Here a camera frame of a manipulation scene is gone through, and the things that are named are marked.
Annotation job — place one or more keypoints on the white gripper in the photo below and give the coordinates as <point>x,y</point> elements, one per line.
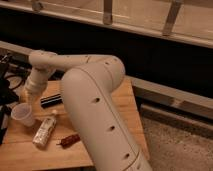
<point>31,94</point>

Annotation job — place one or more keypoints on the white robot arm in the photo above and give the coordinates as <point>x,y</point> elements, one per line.
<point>86,88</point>

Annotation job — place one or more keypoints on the black rectangular box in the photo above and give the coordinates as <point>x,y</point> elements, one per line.
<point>50,101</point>

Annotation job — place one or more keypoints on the black tripod stand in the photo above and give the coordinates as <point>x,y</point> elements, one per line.
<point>7,96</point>

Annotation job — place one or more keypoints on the white plastic bottle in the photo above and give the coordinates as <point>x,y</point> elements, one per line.
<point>43,133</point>

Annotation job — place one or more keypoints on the dried red chili pepper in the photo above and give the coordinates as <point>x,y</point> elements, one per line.
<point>69,140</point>

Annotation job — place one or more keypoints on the metal window frame rail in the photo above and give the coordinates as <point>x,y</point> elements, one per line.
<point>187,21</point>

